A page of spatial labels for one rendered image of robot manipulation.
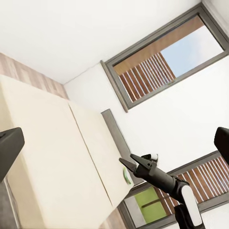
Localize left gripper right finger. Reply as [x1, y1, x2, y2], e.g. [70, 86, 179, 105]
[214, 127, 229, 165]

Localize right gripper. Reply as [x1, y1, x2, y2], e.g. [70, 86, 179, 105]
[119, 154, 167, 188]

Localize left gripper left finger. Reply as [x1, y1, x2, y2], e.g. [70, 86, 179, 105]
[0, 127, 25, 184]

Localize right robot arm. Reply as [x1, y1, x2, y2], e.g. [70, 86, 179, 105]
[119, 154, 206, 229]

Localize board game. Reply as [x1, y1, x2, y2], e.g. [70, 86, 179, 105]
[124, 167, 131, 184]

